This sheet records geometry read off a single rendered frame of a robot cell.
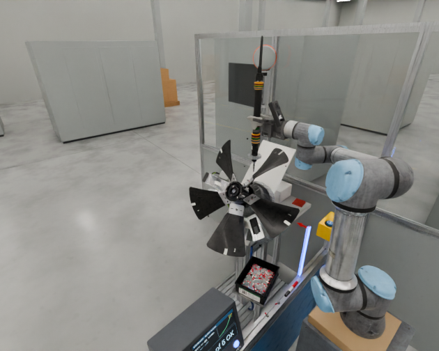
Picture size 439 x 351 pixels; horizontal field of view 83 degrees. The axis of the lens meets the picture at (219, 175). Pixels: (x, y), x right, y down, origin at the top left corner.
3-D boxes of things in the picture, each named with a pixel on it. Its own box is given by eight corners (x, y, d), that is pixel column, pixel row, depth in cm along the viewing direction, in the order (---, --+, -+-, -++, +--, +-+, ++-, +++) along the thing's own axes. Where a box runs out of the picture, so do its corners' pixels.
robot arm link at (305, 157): (322, 170, 108) (327, 146, 103) (297, 171, 108) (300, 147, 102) (315, 162, 115) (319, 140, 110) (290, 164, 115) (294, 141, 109)
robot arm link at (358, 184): (363, 319, 84) (405, 166, 63) (319, 322, 83) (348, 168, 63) (344, 290, 95) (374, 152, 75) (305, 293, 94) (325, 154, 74)
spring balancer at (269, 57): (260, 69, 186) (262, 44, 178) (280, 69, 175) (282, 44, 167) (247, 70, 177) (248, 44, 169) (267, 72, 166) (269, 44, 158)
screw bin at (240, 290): (251, 263, 149) (251, 255, 145) (278, 275, 141) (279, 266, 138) (234, 291, 132) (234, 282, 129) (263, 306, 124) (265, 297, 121)
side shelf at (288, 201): (272, 190, 218) (272, 187, 217) (310, 207, 196) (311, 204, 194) (255, 201, 204) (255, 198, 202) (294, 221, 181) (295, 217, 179)
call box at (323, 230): (327, 224, 155) (330, 210, 150) (343, 232, 149) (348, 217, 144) (315, 237, 146) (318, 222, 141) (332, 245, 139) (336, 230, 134)
